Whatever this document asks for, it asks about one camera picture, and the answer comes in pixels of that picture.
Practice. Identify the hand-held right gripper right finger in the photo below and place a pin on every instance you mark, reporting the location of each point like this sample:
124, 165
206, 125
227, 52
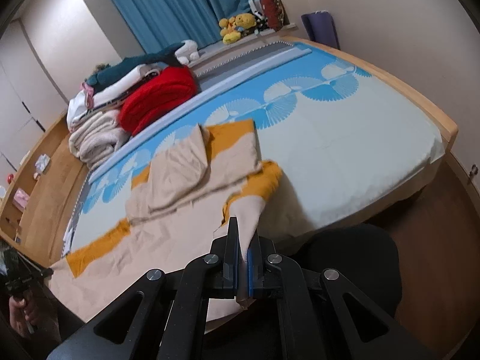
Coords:
253, 266

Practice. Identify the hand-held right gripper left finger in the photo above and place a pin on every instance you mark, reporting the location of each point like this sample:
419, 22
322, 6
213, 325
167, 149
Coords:
229, 255

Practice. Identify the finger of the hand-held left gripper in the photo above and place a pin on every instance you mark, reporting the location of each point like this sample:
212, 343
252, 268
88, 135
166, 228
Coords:
41, 273

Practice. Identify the beige and mustard hooded jacket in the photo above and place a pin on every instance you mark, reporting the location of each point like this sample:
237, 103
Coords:
168, 232

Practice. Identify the person's left hand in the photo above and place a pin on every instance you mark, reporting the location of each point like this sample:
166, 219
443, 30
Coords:
20, 318

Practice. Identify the pink box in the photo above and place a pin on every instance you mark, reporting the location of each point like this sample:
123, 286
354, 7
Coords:
21, 198

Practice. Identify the small red round object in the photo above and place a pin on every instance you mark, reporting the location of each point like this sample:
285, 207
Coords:
11, 178

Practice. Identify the person's black trouser leg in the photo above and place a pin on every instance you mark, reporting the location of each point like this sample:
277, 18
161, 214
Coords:
356, 262

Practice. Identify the white tissue pack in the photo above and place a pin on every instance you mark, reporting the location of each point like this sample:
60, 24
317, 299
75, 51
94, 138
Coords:
43, 163

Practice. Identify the cream folded blanket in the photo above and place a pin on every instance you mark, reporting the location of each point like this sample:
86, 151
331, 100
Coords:
93, 138

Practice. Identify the blue patterned bed sheet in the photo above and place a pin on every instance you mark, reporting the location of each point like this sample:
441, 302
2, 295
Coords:
356, 138

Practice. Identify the pink and white cloth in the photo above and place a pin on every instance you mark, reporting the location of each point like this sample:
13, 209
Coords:
77, 108

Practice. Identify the red folded blanket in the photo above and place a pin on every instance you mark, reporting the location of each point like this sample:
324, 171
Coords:
157, 97

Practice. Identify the white wardrobe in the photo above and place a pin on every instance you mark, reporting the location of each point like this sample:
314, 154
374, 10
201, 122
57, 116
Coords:
18, 93

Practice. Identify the white folded quilt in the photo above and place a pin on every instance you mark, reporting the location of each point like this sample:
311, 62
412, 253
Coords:
123, 82

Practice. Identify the white plush toy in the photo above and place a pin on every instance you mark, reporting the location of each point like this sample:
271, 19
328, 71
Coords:
187, 52

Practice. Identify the dark teal shark plush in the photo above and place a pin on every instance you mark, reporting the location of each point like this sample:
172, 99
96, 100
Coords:
142, 62

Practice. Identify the yellow plush toy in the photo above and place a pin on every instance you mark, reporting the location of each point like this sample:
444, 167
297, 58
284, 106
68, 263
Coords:
246, 24
229, 32

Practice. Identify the purple rolled mat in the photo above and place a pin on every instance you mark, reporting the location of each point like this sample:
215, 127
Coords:
320, 30

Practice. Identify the dark red bag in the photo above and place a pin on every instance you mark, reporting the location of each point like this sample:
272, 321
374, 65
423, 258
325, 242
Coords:
273, 9

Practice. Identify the blue curtain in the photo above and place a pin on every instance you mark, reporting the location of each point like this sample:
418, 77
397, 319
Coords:
180, 7

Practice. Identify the wooden bed frame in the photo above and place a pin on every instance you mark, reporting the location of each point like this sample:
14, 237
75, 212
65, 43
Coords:
48, 202

